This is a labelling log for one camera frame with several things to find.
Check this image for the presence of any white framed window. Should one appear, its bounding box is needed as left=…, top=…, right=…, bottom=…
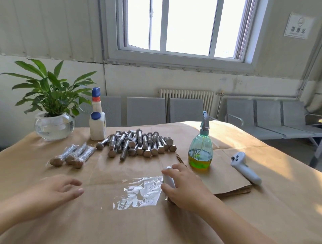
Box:
left=103, top=0, right=265, bottom=76

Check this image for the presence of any green spray bottle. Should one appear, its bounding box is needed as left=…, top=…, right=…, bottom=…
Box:
left=187, top=111, right=214, bottom=172

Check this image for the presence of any clear film sheet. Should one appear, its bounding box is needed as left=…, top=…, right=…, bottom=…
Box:
left=113, top=176, right=167, bottom=211

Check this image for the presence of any stack of brown paper sheets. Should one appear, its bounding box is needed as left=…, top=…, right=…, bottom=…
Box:
left=175, top=148, right=252, bottom=198

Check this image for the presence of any white glue bottle blue cap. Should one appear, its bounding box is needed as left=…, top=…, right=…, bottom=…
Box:
left=89, top=87, right=107, bottom=141

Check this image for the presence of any person's right hand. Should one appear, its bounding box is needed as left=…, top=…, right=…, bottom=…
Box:
left=160, top=162, right=218, bottom=215

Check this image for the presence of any green leafy plant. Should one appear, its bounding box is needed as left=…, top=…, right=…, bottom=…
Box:
left=1, top=59, right=97, bottom=118

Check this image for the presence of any white cling film roll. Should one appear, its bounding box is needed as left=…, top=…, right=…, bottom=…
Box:
left=163, top=167, right=176, bottom=190

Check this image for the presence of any small square wall sign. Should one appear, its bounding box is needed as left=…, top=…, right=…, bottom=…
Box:
left=283, top=12, right=315, bottom=40

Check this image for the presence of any grey chair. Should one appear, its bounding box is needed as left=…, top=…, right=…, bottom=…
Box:
left=75, top=96, right=122, bottom=127
left=254, top=99, right=308, bottom=137
left=126, top=97, right=167, bottom=127
left=169, top=98, right=204, bottom=124
left=281, top=100, right=322, bottom=161
left=224, top=98, right=285, bottom=140

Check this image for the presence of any round glass vase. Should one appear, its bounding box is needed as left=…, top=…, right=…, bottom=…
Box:
left=34, top=112, right=76, bottom=141

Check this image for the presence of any large brown paper table cover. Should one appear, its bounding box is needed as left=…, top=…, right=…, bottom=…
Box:
left=0, top=121, right=322, bottom=244

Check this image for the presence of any white radiator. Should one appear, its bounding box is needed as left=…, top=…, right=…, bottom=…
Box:
left=159, top=89, right=216, bottom=124

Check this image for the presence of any white vertical blind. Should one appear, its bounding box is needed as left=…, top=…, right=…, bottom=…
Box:
left=0, top=0, right=107, bottom=63

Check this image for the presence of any person's right forearm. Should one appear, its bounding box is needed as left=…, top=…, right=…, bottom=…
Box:
left=199, top=198, right=277, bottom=244

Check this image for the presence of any person's left hand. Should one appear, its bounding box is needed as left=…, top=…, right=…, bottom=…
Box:
left=21, top=174, right=85, bottom=222

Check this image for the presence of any pile of steel bolts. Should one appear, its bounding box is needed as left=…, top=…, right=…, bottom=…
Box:
left=96, top=129, right=178, bottom=162

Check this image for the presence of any white handheld controller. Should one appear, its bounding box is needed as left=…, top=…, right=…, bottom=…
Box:
left=230, top=151, right=262, bottom=186

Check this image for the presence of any white wall pipe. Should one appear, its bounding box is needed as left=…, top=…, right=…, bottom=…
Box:
left=298, top=30, right=322, bottom=114

